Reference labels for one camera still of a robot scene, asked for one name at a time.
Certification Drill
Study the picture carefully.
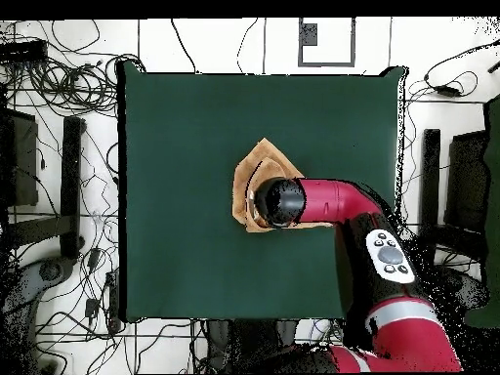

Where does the tan terry towel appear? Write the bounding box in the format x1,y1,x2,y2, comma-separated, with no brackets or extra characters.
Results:
231,137,335,234

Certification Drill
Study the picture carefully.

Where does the dark green table cloth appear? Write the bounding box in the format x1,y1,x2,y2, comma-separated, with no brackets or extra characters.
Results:
116,63,408,324

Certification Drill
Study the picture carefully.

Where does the narrow black power strip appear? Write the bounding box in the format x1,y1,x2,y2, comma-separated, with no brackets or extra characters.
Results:
104,270,123,334

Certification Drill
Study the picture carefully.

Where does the black stand bar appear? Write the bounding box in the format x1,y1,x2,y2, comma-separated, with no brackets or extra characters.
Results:
59,115,86,260
418,128,442,267

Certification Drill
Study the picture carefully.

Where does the grey chair base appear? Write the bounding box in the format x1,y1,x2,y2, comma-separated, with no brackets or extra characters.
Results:
0,255,77,313
437,265,490,312

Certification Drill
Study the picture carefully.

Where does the black box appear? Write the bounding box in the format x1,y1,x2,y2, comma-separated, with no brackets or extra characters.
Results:
0,107,39,208
443,130,490,232

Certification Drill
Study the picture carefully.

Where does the black power adapter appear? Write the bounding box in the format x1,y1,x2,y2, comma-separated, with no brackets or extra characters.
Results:
434,84,463,99

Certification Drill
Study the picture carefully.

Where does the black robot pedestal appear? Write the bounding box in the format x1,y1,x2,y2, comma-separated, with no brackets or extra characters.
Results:
201,317,341,375

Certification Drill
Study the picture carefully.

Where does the grey square floor frame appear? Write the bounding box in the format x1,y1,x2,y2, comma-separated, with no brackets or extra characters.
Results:
297,17,357,68

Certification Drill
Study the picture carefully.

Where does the black cable tangle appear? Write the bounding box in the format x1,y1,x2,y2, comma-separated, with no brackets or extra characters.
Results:
0,19,146,118

